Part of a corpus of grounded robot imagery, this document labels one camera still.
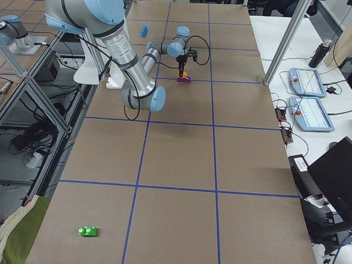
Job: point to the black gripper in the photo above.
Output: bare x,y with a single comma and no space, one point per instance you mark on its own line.
181,60

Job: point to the orange trapezoid block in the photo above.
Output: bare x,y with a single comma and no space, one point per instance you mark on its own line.
184,74

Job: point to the purple trapezoid block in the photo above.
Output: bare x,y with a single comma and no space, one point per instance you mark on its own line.
184,80

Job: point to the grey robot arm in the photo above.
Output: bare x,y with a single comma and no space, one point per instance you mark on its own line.
105,20

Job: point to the second grey robot base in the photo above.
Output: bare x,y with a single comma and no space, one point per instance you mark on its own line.
15,35

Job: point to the long blue stud brick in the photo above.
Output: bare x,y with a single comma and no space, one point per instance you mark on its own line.
144,31

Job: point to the upper teach pendant tablet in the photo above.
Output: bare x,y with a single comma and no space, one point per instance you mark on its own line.
306,82

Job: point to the teach pendant tablet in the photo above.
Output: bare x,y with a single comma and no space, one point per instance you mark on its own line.
309,114
306,82

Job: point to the black adapter box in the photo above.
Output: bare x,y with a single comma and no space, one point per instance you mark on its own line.
49,70

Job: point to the black water bottle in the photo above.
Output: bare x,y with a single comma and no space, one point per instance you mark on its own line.
320,53

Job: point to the lower teach pendant tablet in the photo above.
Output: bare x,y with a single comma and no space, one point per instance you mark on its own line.
309,114

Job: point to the green block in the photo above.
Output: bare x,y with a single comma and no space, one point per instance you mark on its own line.
88,231

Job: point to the green cloth with lace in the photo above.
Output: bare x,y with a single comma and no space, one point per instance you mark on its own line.
20,229

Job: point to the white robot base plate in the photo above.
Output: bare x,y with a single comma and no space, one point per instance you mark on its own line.
115,77

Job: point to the aluminium frame post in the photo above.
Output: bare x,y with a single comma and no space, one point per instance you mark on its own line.
294,9

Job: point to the aluminium frame rack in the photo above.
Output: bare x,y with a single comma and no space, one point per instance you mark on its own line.
56,111

